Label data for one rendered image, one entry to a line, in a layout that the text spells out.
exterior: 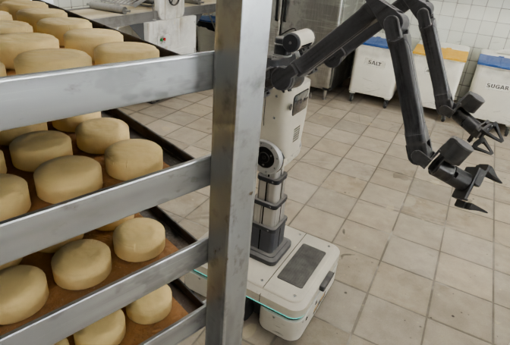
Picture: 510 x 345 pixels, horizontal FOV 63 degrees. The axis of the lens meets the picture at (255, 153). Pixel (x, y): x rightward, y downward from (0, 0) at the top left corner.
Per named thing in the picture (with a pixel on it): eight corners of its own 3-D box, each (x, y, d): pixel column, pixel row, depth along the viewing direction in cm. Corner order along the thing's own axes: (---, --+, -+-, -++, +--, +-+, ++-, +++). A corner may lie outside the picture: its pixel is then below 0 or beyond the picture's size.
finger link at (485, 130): (504, 143, 156) (484, 127, 160) (511, 133, 150) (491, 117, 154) (490, 152, 155) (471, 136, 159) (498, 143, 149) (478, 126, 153)
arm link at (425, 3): (417, -21, 153) (412, -16, 145) (437, 9, 154) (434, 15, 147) (326, 50, 182) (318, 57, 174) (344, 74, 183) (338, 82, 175)
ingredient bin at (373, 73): (344, 101, 501) (355, 37, 467) (356, 88, 553) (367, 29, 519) (388, 111, 482) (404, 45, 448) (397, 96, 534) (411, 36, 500)
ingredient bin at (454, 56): (397, 113, 477) (413, 46, 443) (406, 98, 528) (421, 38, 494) (447, 124, 456) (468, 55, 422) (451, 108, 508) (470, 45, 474)
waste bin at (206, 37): (237, 63, 627) (240, 17, 597) (218, 70, 584) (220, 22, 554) (208, 56, 648) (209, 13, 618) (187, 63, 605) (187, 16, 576)
